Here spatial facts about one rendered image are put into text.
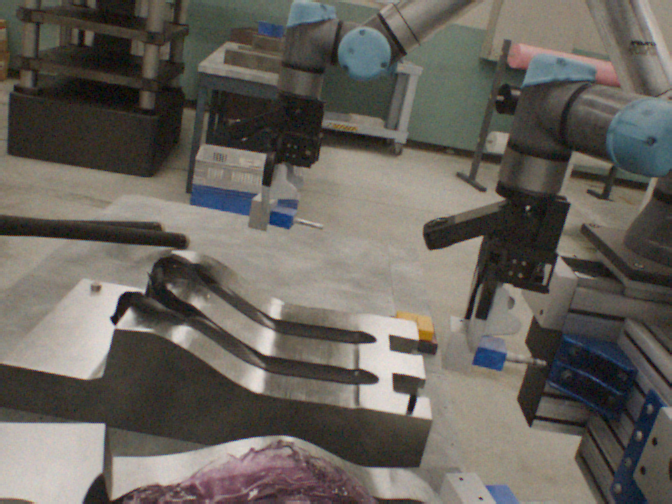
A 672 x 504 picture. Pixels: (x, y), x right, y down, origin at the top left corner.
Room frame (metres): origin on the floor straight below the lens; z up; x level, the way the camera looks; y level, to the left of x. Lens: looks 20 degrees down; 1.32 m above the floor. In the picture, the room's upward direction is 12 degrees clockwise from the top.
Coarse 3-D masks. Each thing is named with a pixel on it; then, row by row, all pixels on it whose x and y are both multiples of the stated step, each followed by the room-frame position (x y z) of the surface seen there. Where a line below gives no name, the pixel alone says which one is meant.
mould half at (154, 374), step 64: (192, 256) 0.93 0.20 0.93; (64, 320) 0.81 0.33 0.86; (128, 320) 0.71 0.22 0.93; (320, 320) 0.91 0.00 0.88; (384, 320) 0.95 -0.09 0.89; (0, 384) 0.68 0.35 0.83; (64, 384) 0.69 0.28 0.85; (128, 384) 0.69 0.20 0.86; (192, 384) 0.69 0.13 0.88; (256, 384) 0.71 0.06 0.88; (320, 384) 0.74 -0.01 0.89; (384, 384) 0.76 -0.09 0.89; (384, 448) 0.70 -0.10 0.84
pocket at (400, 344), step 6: (390, 336) 0.90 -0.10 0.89; (396, 336) 0.90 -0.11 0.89; (402, 336) 0.91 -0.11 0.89; (390, 342) 0.90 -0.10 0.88; (396, 342) 0.90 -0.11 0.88; (402, 342) 0.91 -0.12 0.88; (408, 342) 0.91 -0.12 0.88; (414, 342) 0.90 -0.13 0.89; (390, 348) 0.90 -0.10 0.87; (396, 348) 0.91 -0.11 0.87; (402, 348) 0.91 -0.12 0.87; (408, 348) 0.91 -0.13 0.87; (414, 348) 0.90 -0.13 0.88; (408, 354) 0.91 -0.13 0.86; (414, 354) 0.89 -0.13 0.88
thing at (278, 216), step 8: (256, 200) 1.20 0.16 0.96; (272, 200) 1.21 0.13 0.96; (256, 208) 1.20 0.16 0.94; (272, 208) 1.21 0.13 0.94; (280, 208) 1.22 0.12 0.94; (288, 208) 1.23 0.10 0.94; (256, 216) 1.20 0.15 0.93; (264, 216) 1.19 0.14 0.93; (272, 216) 1.20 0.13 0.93; (280, 216) 1.19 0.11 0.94; (288, 216) 1.19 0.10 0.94; (296, 216) 1.23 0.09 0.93; (248, 224) 1.20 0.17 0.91; (256, 224) 1.20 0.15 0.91; (264, 224) 1.19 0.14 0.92; (272, 224) 1.20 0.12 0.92; (280, 224) 1.19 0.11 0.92; (288, 224) 1.19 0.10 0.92; (304, 224) 1.21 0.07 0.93; (312, 224) 1.20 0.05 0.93; (320, 224) 1.21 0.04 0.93
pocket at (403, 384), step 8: (392, 376) 0.80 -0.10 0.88; (400, 376) 0.80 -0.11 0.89; (408, 376) 0.80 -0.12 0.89; (416, 376) 0.80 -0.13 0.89; (392, 384) 0.80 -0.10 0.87; (400, 384) 0.80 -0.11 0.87; (408, 384) 0.80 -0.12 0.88; (416, 384) 0.80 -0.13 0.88; (424, 384) 0.79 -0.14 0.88; (400, 392) 0.80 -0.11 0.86; (408, 392) 0.80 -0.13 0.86; (416, 392) 0.80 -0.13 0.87
